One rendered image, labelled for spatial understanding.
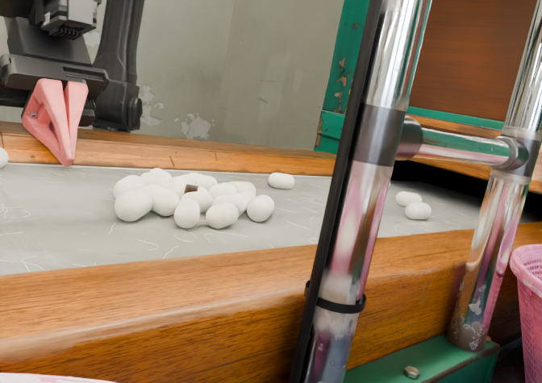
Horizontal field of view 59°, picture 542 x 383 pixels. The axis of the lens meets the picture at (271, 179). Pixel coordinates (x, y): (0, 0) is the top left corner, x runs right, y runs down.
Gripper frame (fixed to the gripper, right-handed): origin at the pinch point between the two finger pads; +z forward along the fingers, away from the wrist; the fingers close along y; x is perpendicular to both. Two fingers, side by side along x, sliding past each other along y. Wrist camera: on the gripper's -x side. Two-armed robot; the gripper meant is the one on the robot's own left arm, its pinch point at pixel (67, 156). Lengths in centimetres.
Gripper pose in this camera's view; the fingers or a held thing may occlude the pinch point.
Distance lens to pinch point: 50.0
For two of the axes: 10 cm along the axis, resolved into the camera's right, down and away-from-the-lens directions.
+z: 3.8, 8.3, -4.1
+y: 7.3, 0.0, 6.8
